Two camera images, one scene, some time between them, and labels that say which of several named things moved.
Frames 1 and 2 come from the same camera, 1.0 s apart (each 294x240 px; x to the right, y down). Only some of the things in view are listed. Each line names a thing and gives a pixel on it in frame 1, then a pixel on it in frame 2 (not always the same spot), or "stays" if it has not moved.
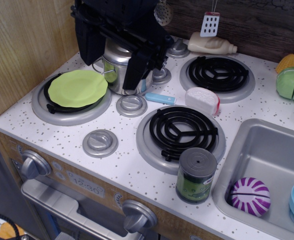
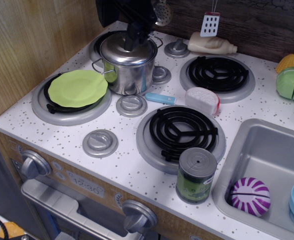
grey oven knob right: [138, 216] stays
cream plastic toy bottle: [210, 45] stays
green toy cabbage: [291, 83] stays
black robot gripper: [136, 24] to [140, 15]
